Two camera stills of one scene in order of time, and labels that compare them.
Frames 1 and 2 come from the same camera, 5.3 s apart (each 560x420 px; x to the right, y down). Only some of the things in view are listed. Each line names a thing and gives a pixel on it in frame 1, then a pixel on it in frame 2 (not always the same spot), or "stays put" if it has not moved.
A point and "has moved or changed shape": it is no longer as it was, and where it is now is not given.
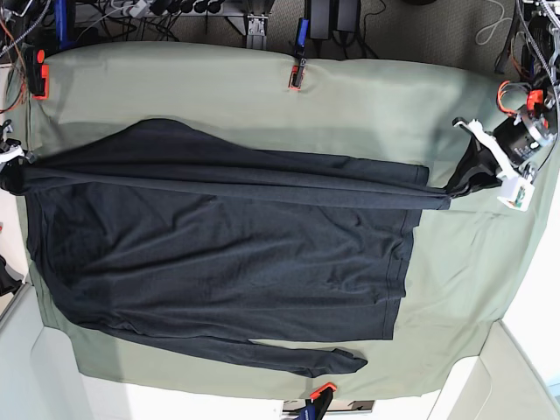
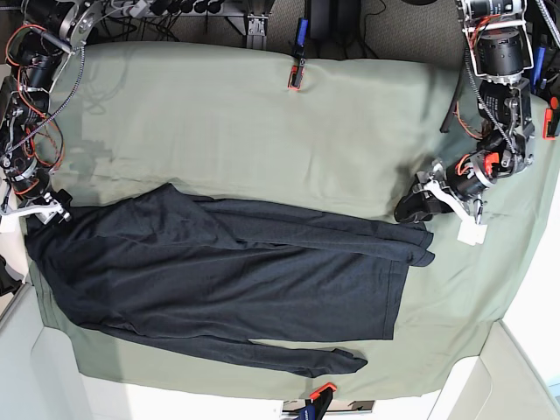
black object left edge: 8,283 stays put
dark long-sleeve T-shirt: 156,231 has moved or changed shape
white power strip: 135,10 stays put
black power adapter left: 319,19 stays put
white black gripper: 512,142 -> 445,187
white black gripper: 10,175 -> 48,207
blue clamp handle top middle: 302,31 stays put
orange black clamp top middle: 297,75 stays put
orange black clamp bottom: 321,398 stays put
